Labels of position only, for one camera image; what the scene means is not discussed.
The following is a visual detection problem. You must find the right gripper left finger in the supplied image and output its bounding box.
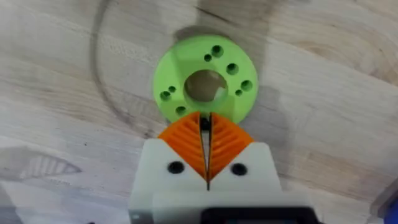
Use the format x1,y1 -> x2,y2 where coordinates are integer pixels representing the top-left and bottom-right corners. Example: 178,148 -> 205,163
128,111 -> 208,220

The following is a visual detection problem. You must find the green disc with holes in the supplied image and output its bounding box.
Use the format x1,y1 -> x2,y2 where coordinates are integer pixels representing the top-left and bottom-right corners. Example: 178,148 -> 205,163
152,34 -> 259,125

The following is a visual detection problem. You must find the blue electric screwdriver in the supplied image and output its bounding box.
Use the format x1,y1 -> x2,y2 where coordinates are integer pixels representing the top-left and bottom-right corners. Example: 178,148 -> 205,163
384,198 -> 398,224

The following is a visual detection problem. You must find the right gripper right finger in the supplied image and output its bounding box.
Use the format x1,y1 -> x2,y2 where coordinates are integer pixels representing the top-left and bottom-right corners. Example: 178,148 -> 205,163
207,111 -> 283,194

